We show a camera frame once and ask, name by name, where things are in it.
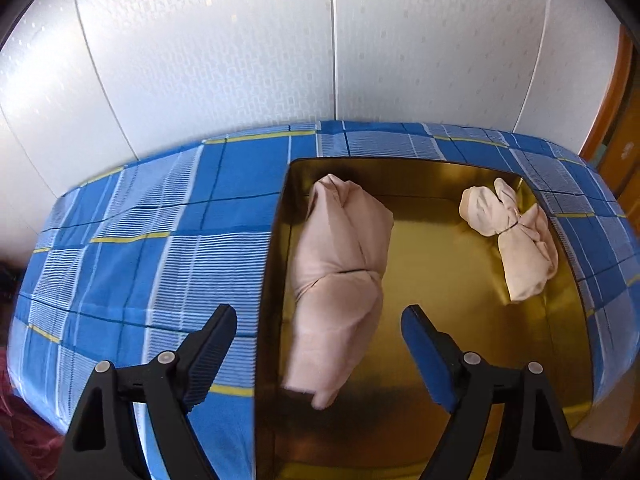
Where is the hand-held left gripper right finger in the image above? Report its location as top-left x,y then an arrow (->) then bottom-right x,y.
401,304 -> 583,480

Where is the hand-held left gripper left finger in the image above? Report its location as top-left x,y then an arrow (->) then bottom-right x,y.
60,304 -> 238,480

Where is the gold metal tray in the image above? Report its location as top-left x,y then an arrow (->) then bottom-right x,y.
254,157 -> 596,480

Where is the large pink-beige cloth bundle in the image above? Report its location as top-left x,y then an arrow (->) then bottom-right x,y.
281,173 -> 394,408

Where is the small beige cloth bundle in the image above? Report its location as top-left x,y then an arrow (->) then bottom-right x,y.
459,177 -> 559,302

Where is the blue plaid cloth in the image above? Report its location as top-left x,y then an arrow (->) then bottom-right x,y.
12,120 -> 628,480

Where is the dark red cloth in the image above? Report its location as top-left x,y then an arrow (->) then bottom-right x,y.
0,345 -> 68,480

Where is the wooden door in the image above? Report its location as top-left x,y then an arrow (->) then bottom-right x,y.
597,100 -> 640,201

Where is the wooden door frame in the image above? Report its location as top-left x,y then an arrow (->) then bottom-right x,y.
580,25 -> 640,161

